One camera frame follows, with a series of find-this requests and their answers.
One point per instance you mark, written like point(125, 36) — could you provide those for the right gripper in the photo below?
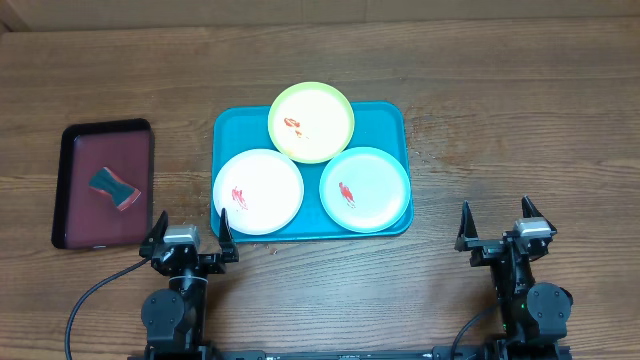
point(486, 247)

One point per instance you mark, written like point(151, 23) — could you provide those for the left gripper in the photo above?
point(208, 262)

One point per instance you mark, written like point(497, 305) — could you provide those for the white plate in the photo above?
point(259, 191)

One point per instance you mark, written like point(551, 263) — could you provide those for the green and red sponge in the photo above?
point(122, 194)

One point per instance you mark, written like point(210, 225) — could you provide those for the yellow-green plate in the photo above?
point(311, 122)

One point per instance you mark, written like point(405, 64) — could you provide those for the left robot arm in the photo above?
point(174, 317)

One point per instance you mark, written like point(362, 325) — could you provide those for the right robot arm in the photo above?
point(534, 314)

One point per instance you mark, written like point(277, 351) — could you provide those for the dark red black-rimmed tray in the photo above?
point(85, 218)

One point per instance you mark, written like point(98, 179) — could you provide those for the teal plastic serving tray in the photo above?
point(378, 124)

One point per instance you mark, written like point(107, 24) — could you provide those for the light blue plate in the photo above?
point(364, 190)

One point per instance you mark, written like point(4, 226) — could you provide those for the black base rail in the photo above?
point(436, 353)

